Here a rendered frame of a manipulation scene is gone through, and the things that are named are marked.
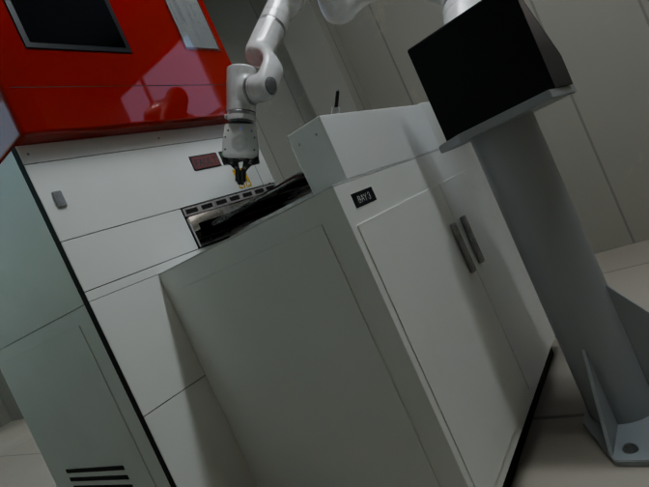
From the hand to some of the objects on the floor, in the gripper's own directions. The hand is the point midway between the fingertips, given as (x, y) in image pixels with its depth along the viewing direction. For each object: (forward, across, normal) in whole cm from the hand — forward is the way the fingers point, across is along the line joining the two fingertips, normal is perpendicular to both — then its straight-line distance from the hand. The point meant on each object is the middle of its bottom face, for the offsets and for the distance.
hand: (240, 177), depth 139 cm
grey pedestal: (+58, -109, +27) cm, 126 cm away
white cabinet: (+79, -64, -8) cm, 102 cm away
